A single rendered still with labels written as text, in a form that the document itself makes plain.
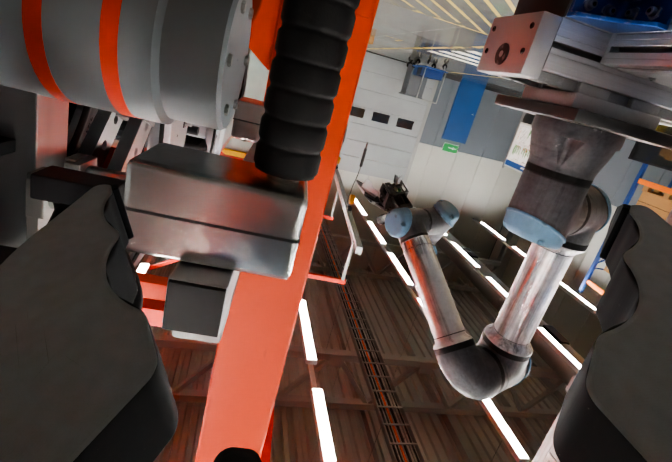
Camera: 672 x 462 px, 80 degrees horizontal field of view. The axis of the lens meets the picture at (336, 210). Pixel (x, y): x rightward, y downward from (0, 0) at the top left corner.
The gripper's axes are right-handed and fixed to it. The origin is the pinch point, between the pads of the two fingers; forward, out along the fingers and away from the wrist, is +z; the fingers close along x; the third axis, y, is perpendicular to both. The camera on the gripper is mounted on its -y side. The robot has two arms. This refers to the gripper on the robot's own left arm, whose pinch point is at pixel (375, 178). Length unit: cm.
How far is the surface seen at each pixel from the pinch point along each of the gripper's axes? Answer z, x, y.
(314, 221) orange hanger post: -36, 39, 30
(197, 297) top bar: -73, 63, 73
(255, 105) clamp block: -40, 52, 61
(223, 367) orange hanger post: -47, 60, -4
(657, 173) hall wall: 312, -1107, -476
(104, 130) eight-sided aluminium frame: -32, 71, 53
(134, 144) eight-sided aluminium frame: -35, 68, 52
